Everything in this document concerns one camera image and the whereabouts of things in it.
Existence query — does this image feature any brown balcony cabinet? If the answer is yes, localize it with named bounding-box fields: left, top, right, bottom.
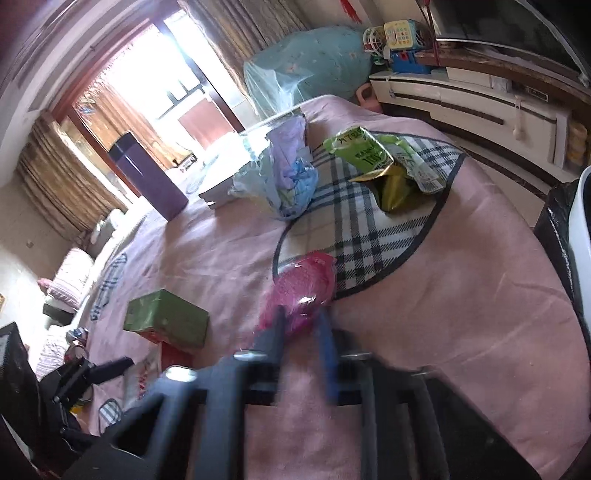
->
left=177, top=103, right=219, bottom=149

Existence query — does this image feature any light quilted sofa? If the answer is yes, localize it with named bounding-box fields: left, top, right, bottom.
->
left=36, top=207, right=140, bottom=371

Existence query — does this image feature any light blue plastic bag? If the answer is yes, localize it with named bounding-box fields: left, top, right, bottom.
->
left=230, top=117, right=320, bottom=221

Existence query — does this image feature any yellow green toy phone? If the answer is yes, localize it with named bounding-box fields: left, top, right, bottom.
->
left=383, top=18, right=424, bottom=52

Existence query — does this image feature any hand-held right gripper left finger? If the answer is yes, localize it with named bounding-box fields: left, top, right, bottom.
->
left=64, top=305, right=288, bottom=480

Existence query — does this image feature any white red ball toy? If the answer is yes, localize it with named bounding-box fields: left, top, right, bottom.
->
left=362, top=26, right=389, bottom=66

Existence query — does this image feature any small colourful toy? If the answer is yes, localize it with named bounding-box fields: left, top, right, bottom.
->
left=64, top=324, right=92, bottom=368

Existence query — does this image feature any green snack packet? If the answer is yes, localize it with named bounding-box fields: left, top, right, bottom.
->
left=322, top=124, right=447, bottom=214

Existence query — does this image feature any pink kettlebell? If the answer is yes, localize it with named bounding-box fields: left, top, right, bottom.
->
left=355, top=82, right=385, bottom=114

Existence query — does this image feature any sheer orange curtain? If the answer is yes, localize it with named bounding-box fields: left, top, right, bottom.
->
left=75, top=82, right=158, bottom=154

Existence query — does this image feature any black flat television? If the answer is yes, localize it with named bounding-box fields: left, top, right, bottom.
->
left=431, top=0, right=585, bottom=75

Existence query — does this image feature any blue toy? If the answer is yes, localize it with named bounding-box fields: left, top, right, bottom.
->
left=387, top=47, right=433, bottom=75

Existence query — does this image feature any green box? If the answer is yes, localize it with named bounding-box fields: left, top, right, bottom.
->
left=123, top=289, right=212, bottom=352

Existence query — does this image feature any white television cabinet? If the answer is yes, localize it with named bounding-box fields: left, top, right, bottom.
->
left=368, top=38, right=591, bottom=172

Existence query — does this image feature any brown patterned curtain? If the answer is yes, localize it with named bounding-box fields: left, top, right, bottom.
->
left=15, top=114, right=131, bottom=237
left=177, top=0, right=315, bottom=85

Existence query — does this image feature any purple thermos bottle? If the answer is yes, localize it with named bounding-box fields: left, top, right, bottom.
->
left=108, top=130, right=190, bottom=221

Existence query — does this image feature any teal cloth covered furniture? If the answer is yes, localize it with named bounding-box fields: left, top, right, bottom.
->
left=243, top=24, right=373, bottom=117

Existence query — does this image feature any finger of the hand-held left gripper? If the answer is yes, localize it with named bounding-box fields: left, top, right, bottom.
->
left=53, top=356, right=136, bottom=403

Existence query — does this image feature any pink snack packet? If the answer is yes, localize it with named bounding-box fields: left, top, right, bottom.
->
left=257, top=250, right=339, bottom=334

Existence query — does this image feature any white bin with black bag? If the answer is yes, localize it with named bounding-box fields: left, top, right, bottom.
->
left=534, top=165, right=591, bottom=334

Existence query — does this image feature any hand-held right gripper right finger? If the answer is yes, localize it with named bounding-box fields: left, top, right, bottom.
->
left=317, top=306, right=542, bottom=480

